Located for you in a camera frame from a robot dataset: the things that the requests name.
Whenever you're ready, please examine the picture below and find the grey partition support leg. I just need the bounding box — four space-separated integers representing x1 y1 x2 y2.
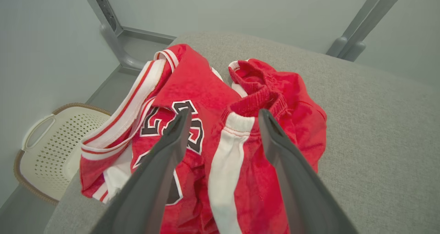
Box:
80 0 176 75

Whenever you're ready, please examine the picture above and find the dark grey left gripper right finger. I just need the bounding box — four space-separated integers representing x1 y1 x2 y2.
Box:
258 109 359 234

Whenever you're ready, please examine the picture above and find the red basketball jersey white trim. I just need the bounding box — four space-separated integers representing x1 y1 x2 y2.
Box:
80 43 243 234

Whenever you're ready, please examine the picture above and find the white perforated laundry basket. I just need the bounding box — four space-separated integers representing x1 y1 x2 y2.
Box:
13 103 112 206

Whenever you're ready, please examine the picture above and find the red shorts white side stripe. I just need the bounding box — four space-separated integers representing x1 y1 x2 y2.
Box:
206 58 328 234

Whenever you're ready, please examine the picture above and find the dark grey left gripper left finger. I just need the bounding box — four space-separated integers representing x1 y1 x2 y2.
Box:
90 108 192 234

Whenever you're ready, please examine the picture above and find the grey double partition post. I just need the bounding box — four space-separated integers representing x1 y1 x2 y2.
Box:
326 0 409 62

